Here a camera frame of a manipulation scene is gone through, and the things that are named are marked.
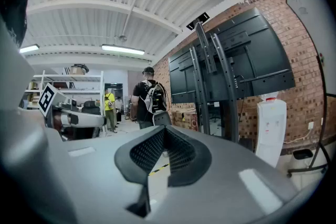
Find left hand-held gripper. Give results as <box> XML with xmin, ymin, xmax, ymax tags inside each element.
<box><xmin>38</xmin><ymin>83</ymin><xmax>107</xmax><ymax>140</ymax></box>

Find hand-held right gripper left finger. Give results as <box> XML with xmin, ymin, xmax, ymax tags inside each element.
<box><xmin>48</xmin><ymin>125</ymin><xmax>166</xmax><ymax>224</ymax></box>

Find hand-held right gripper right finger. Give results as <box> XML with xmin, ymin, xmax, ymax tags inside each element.
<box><xmin>146</xmin><ymin>125</ymin><xmax>302</xmax><ymax>224</ymax></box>

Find black cable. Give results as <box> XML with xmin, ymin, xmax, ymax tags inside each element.
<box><xmin>235</xmin><ymin>74</ymin><xmax>247</xmax><ymax>126</ymax></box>

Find black office chair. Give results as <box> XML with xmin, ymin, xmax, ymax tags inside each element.
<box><xmin>81</xmin><ymin>100</ymin><xmax>102</xmax><ymax>140</ymax></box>

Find black office chairs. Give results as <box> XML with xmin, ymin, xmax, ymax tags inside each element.
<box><xmin>25</xmin><ymin>70</ymin><xmax>106</xmax><ymax>137</ymax></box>

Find yellow black floor tape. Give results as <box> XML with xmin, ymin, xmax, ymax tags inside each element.
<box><xmin>148</xmin><ymin>162</ymin><xmax>171</xmax><ymax>176</ymax></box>

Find brown patterned cardboard box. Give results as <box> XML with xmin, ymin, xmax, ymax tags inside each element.
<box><xmin>171</xmin><ymin>109</ymin><xmax>199</xmax><ymax>132</ymax></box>

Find fluorescent ceiling light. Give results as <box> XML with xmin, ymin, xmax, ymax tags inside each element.
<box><xmin>18</xmin><ymin>44</ymin><xmax>40</xmax><ymax>55</ymax></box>
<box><xmin>101</xmin><ymin>44</ymin><xmax>145</xmax><ymax>56</ymax></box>

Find small black and white bin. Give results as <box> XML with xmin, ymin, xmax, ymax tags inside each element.
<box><xmin>291</xmin><ymin>148</ymin><xmax>314</xmax><ymax>169</ymax></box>

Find black metal TV stand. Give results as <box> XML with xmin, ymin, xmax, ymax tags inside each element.
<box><xmin>186</xmin><ymin>12</ymin><xmax>241</xmax><ymax>144</ymax></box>

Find large black TV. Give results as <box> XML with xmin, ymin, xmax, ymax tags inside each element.
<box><xmin>167</xmin><ymin>7</ymin><xmax>296</xmax><ymax>104</ymax></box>

